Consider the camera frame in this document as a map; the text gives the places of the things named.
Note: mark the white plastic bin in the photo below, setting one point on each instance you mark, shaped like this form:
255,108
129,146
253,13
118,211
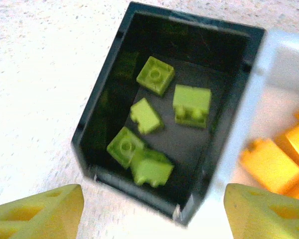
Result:
239,129

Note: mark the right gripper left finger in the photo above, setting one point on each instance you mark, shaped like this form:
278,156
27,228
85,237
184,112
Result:
40,216

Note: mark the green lego brick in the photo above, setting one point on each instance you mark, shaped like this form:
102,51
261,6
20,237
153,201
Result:
123,147
152,169
155,74
147,117
192,99

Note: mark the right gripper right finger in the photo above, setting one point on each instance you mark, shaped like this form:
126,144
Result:
264,219

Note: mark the black plastic bin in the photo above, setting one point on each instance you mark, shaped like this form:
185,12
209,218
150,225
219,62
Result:
109,99

